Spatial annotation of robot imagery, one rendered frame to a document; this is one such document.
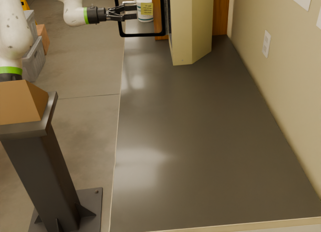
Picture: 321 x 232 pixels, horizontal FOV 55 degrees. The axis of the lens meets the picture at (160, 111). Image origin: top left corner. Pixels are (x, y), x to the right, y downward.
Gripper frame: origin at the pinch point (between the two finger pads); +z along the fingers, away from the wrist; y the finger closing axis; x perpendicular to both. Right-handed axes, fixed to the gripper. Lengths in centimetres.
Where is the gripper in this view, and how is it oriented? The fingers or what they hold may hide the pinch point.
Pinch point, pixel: (134, 11)
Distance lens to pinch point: 181.9
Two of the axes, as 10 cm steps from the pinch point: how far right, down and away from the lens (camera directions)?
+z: 10.0, -0.9, 0.1
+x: 0.6, 7.9, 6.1
